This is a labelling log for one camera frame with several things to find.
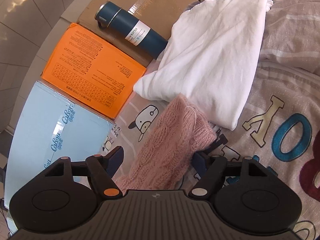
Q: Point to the dark blue thermos bottle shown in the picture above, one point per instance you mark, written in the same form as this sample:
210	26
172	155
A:
109	15

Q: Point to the light blue Cobou box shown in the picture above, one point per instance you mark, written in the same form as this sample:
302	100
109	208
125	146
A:
50	126

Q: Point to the brown flat cardboard sheet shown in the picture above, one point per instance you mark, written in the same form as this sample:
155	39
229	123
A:
160	15

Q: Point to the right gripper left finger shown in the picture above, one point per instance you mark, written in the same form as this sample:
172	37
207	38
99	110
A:
101	170

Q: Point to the pink knitted sweater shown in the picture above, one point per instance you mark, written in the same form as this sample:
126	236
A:
180	131

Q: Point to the orange cardboard box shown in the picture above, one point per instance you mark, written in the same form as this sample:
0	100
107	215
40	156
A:
92	71

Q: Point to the white folded garment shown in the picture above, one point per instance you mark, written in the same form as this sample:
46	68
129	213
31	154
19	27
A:
211	58

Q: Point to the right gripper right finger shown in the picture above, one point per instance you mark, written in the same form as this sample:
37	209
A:
211	172

